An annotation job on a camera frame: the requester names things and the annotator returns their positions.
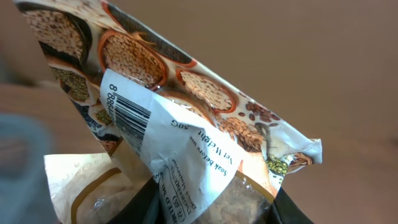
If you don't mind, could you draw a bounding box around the dried mushroom pouch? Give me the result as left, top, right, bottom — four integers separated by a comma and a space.
16, 0, 322, 223

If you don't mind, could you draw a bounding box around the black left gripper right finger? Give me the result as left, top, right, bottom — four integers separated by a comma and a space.
267, 188, 314, 224

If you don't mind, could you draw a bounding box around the dark plastic mesh basket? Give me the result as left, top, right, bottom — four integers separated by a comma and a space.
1, 113, 58, 224

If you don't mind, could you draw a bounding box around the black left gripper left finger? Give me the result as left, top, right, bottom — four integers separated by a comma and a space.
107, 179, 162, 224

